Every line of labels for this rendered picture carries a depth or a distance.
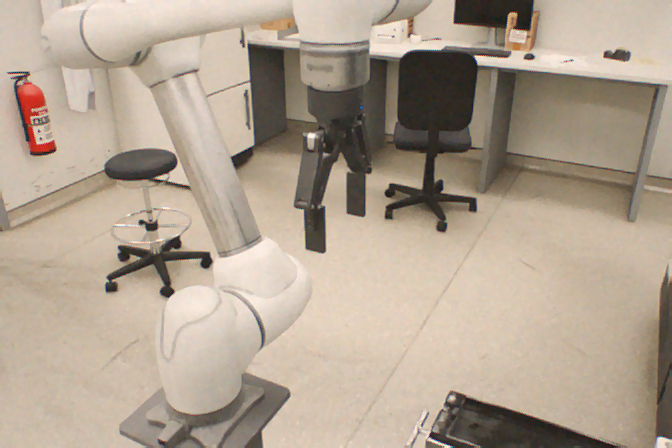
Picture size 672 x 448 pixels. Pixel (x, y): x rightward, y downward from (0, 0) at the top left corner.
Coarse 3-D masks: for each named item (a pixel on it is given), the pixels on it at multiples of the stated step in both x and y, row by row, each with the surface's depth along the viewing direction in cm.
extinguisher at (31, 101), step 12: (12, 72) 319; (24, 72) 325; (24, 84) 327; (24, 96) 325; (36, 96) 328; (24, 108) 328; (36, 108) 330; (24, 120) 331; (36, 120) 333; (48, 120) 339; (24, 132) 334; (36, 132) 335; (48, 132) 340; (36, 144) 338; (48, 144) 342
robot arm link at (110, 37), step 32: (160, 0) 88; (192, 0) 86; (224, 0) 86; (256, 0) 86; (288, 0) 86; (416, 0) 78; (96, 32) 91; (128, 32) 89; (160, 32) 88; (192, 32) 88
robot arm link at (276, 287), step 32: (128, 0) 104; (160, 64) 109; (192, 64) 113; (160, 96) 113; (192, 96) 113; (192, 128) 114; (192, 160) 115; (224, 160) 118; (224, 192) 117; (224, 224) 118; (256, 224) 124; (224, 256) 121; (256, 256) 119; (288, 256) 130; (224, 288) 120; (256, 288) 118; (288, 288) 123; (288, 320) 123
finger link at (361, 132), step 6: (360, 114) 82; (360, 120) 82; (360, 126) 83; (360, 132) 84; (366, 132) 84; (360, 138) 84; (366, 138) 85; (360, 144) 85; (366, 144) 85; (360, 150) 86; (366, 150) 86; (366, 156) 87
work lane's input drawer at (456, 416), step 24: (456, 408) 103; (480, 408) 105; (504, 408) 104; (432, 432) 99; (456, 432) 100; (480, 432) 100; (504, 432) 100; (528, 432) 100; (552, 432) 100; (576, 432) 98
